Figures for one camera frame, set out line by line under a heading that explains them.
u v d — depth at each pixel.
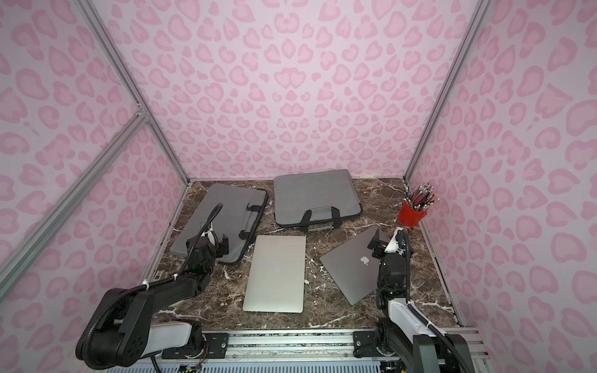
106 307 0.42
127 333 0.42
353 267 0.95
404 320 0.52
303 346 0.75
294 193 1.11
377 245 0.76
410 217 0.96
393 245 0.72
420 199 0.93
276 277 0.88
